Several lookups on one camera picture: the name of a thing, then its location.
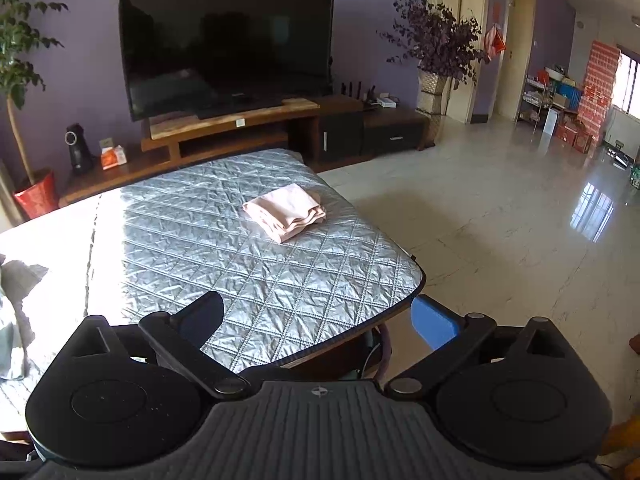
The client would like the red plant pot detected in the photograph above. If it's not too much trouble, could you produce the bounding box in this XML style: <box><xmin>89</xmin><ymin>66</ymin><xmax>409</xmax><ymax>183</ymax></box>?
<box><xmin>13</xmin><ymin>168</ymin><xmax>58</xmax><ymax>219</ymax></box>

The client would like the silver quilted mat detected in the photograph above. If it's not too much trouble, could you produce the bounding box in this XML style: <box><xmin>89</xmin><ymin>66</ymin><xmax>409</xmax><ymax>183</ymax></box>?
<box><xmin>1</xmin><ymin>149</ymin><xmax>425</xmax><ymax>432</ymax></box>

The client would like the black flat television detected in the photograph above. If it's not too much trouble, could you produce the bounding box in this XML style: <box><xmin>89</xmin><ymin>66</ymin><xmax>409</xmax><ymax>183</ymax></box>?
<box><xmin>118</xmin><ymin>0</ymin><xmax>334</xmax><ymax>120</ymax></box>

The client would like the light blue cartoon shirt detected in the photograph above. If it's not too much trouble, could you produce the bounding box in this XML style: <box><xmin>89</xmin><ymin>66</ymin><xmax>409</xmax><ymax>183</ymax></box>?
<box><xmin>1</xmin><ymin>255</ymin><xmax>48</xmax><ymax>380</ymax></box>

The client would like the orange tissue box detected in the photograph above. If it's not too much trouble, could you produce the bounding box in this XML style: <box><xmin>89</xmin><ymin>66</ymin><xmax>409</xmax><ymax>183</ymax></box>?
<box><xmin>100</xmin><ymin>145</ymin><xmax>127</xmax><ymax>170</ymax></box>

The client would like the woven tall vase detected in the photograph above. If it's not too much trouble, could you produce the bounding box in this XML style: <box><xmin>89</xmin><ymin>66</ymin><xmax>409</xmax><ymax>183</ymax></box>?
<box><xmin>416</xmin><ymin>70</ymin><xmax>449</xmax><ymax>148</ymax></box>

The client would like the green potted tree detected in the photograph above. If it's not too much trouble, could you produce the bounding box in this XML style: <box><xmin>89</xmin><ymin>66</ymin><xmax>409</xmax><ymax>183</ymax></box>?
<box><xmin>1</xmin><ymin>0</ymin><xmax>68</xmax><ymax>185</ymax></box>

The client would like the metal storage shelf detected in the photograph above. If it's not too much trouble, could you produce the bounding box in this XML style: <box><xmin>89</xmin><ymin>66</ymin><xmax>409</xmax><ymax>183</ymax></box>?
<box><xmin>515</xmin><ymin>65</ymin><xmax>582</xmax><ymax>136</ymax></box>

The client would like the wooden tv stand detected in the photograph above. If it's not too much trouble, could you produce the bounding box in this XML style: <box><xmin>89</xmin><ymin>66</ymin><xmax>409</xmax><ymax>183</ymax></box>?
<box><xmin>60</xmin><ymin>94</ymin><xmax>436</xmax><ymax>207</ymax></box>

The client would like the pink garment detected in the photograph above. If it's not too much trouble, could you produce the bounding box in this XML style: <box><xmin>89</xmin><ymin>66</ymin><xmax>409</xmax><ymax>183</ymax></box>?
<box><xmin>243</xmin><ymin>183</ymin><xmax>326</xmax><ymax>244</ymax></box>

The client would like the purple dried plant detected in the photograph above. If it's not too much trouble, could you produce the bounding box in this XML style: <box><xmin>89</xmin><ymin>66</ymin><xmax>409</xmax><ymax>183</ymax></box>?
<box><xmin>378</xmin><ymin>0</ymin><xmax>488</xmax><ymax>89</ymax></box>

